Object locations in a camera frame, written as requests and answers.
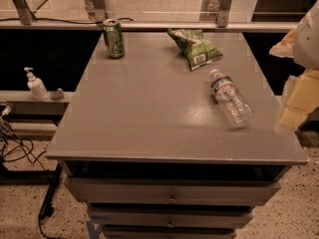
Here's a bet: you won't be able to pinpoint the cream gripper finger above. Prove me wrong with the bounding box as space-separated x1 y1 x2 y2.
277 69 319 129
269 28 296 58

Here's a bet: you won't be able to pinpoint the green soda can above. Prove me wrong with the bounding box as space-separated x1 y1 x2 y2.
103 19 125 59

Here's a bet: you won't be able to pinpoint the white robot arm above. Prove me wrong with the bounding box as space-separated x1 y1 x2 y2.
269 1 319 129

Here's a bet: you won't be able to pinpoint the clear plastic water bottle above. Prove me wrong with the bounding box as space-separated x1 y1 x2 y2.
209 69 253 128

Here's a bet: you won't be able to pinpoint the white pump soap bottle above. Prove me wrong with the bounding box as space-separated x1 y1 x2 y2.
24 67 49 102

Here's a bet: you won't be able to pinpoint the green chip bag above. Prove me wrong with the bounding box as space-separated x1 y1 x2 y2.
167 29 222 71

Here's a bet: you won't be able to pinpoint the grey drawer cabinet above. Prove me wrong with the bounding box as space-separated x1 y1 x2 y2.
48 33 306 237

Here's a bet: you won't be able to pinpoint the middle cabinet drawer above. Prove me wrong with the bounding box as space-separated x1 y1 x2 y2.
88 206 253 229

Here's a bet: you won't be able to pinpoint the cabinet drawer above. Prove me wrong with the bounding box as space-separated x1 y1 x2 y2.
88 206 253 229
103 230 234 239
65 177 280 206

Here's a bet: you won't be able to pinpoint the small crumpled wrapper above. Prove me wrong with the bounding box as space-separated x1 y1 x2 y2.
51 88 64 101

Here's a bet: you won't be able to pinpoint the bottom cabinet drawer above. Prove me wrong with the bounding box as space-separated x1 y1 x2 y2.
103 230 234 239

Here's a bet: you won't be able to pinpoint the top cabinet drawer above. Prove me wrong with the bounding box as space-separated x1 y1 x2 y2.
65 177 280 206

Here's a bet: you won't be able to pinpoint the grey side shelf ledge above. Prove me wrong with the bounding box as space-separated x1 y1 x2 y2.
0 91 73 116

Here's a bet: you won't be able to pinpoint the metal window rail frame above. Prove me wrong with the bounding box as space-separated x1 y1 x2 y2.
1 0 296 33

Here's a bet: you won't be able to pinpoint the black floor cables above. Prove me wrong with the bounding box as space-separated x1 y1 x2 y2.
0 103 48 174

